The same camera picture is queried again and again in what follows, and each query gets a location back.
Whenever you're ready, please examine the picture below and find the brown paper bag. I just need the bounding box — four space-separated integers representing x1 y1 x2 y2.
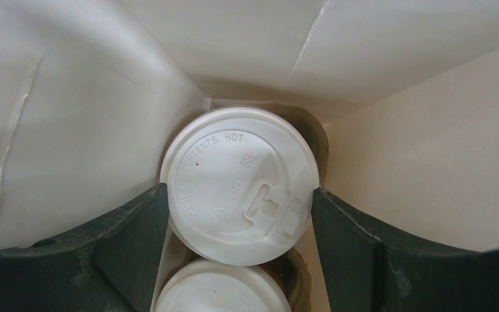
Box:
0 0 499 312

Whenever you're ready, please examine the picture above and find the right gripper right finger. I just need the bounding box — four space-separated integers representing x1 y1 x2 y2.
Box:
311 188 499 311

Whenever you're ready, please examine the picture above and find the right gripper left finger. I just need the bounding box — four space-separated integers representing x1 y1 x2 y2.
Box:
0 183 169 311

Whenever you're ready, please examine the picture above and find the lifted pulp cup carrier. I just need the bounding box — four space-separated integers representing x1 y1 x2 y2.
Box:
257 103 329 311

